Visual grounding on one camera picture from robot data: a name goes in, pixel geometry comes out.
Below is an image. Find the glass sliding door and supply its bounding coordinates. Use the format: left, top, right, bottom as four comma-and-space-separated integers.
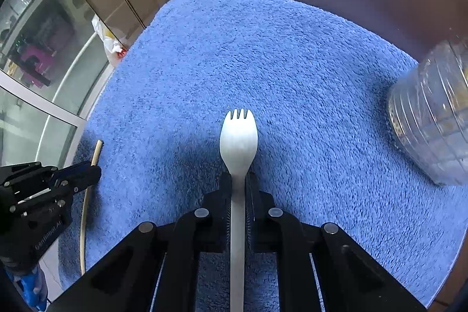
1, 0, 109, 166

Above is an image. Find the clear plastic utensil holder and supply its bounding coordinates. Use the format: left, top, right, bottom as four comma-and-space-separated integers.
387, 37, 467, 185

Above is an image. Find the plastic bag on floor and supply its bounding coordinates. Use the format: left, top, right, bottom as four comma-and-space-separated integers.
91, 14, 127, 68

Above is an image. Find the bamboo chopstick in holder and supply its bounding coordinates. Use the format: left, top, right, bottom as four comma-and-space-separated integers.
79, 139, 105, 276

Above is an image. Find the blue gloved left hand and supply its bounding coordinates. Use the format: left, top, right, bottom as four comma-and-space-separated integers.
9, 264, 48, 311

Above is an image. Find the blue towel mat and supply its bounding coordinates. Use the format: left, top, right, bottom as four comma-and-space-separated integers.
58, 0, 468, 312

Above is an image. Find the white spork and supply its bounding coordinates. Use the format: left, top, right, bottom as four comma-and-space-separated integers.
220, 108, 258, 311

